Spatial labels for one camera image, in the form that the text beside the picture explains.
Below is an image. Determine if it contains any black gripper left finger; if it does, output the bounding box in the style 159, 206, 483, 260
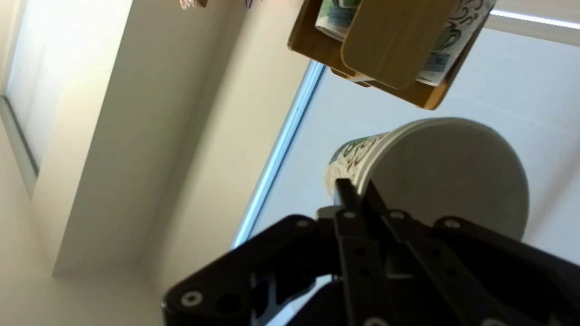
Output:
160, 177, 389, 326

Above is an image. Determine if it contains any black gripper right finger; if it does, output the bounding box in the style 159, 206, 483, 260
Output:
360, 179, 580, 326

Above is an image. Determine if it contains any printed paper cup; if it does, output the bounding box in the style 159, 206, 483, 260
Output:
324, 115, 532, 242

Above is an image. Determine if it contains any wooden cup dispenser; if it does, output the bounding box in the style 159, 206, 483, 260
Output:
286, 0, 498, 112

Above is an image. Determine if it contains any window with white blinds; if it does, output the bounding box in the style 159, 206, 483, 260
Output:
229, 25, 580, 267

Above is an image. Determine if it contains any stack of printed paper cups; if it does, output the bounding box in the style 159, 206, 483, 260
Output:
313, 0, 365, 45
414, 0, 498, 86

